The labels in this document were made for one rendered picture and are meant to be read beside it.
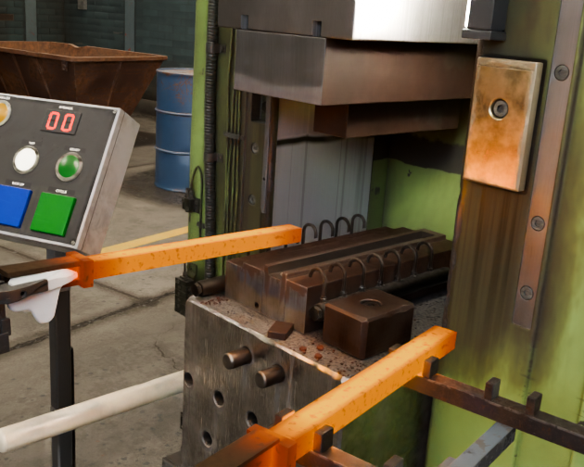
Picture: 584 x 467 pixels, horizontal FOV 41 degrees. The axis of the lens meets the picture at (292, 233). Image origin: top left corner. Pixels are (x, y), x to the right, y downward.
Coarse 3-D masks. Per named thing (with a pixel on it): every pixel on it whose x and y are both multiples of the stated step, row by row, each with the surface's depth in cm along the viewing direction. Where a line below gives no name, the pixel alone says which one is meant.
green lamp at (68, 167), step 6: (72, 156) 146; (60, 162) 147; (66, 162) 146; (72, 162) 146; (78, 162) 145; (60, 168) 146; (66, 168) 146; (72, 168) 145; (78, 168) 145; (60, 174) 146; (66, 174) 145; (72, 174) 145
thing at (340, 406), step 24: (432, 336) 93; (384, 360) 86; (408, 360) 86; (360, 384) 80; (384, 384) 81; (312, 408) 75; (336, 408) 75; (360, 408) 78; (264, 432) 68; (288, 432) 70; (312, 432) 71; (216, 456) 64; (240, 456) 64; (264, 456) 67; (288, 456) 67
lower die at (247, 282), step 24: (336, 240) 149; (360, 240) 147; (432, 240) 148; (240, 264) 132; (264, 264) 129; (360, 264) 132; (384, 264) 133; (408, 264) 136; (432, 264) 141; (240, 288) 132; (264, 288) 127; (288, 288) 123; (312, 288) 120; (336, 288) 124; (432, 288) 143; (264, 312) 128; (288, 312) 123
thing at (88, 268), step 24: (192, 240) 108; (216, 240) 109; (240, 240) 111; (264, 240) 114; (288, 240) 118; (24, 264) 91; (48, 264) 92; (72, 264) 93; (96, 264) 95; (120, 264) 98; (144, 264) 100; (168, 264) 103
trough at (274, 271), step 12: (384, 240) 145; (396, 240) 147; (408, 240) 150; (336, 252) 136; (348, 252) 138; (360, 252) 141; (276, 264) 127; (288, 264) 129; (300, 264) 131; (312, 264) 132; (276, 276) 125
